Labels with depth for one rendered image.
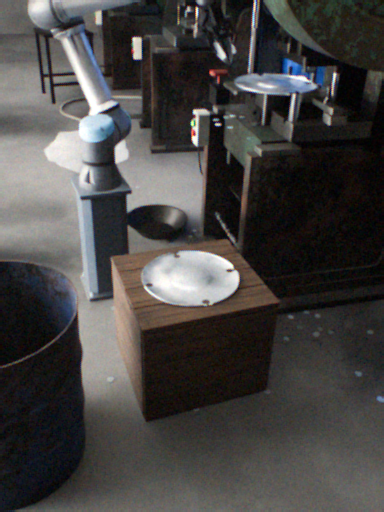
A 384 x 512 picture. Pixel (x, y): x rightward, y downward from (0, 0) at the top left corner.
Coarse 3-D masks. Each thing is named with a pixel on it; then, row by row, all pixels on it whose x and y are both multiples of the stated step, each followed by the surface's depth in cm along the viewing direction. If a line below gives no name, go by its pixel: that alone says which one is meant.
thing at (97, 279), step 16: (80, 192) 178; (96, 192) 178; (112, 192) 179; (128, 192) 181; (80, 208) 186; (96, 208) 181; (112, 208) 183; (80, 224) 193; (96, 224) 184; (112, 224) 186; (96, 240) 187; (112, 240) 190; (96, 256) 191; (112, 256) 193; (96, 272) 194; (96, 288) 198; (112, 288) 201
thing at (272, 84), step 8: (240, 80) 185; (248, 80) 186; (256, 80) 186; (264, 80) 184; (272, 80) 184; (280, 80) 185; (288, 80) 188; (296, 80) 188; (304, 80) 188; (248, 88) 173; (256, 88) 176; (264, 88) 176; (272, 88) 176; (280, 88) 176; (288, 88) 177; (296, 88) 178; (304, 88) 178; (312, 88) 178
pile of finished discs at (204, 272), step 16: (160, 256) 161; (192, 256) 163; (208, 256) 163; (144, 272) 154; (160, 272) 154; (176, 272) 153; (192, 272) 154; (208, 272) 154; (224, 272) 155; (160, 288) 147; (176, 288) 147; (192, 288) 147; (208, 288) 148; (224, 288) 148; (176, 304) 140; (192, 304) 141
